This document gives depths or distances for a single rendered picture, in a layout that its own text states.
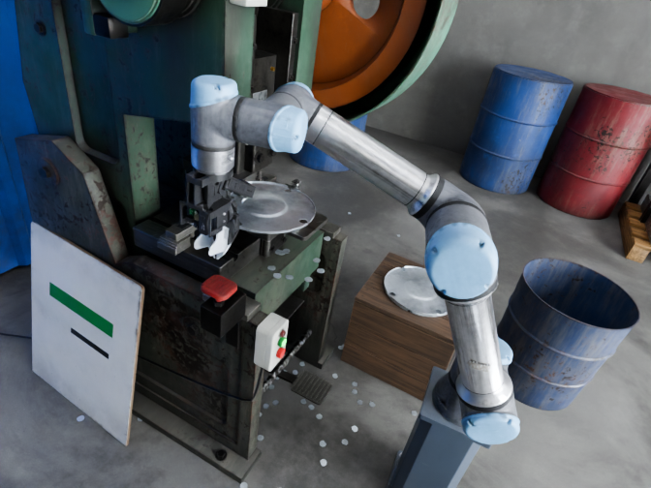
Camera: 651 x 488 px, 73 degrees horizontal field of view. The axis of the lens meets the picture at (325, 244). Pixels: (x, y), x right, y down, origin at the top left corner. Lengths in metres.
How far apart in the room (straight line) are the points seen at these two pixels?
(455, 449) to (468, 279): 0.65
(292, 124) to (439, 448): 0.96
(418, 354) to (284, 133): 1.17
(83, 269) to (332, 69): 0.96
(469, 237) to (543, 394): 1.33
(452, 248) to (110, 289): 0.98
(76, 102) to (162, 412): 1.01
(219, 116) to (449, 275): 0.46
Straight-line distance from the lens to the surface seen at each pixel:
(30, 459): 1.73
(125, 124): 1.22
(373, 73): 1.37
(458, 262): 0.75
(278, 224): 1.18
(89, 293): 1.48
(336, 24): 1.44
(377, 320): 1.68
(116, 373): 1.52
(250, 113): 0.73
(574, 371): 1.93
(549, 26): 4.24
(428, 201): 0.86
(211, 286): 0.99
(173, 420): 1.66
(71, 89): 1.36
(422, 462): 1.40
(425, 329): 1.63
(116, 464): 1.65
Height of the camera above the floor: 1.39
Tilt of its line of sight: 33 degrees down
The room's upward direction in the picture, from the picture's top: 10 degrees clockwise
